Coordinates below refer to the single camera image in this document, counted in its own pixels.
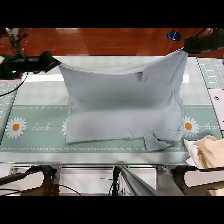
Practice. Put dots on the light blue T-shirt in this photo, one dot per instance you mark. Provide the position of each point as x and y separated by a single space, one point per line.
123 100

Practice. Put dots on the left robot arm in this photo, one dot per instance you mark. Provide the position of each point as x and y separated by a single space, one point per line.
23 65

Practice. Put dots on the white garment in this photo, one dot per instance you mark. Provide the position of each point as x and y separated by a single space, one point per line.
192 151

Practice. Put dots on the blue round object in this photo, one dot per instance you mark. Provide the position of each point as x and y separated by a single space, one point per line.
174 35

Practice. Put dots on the cream garment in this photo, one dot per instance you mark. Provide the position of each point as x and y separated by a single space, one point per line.
211 151

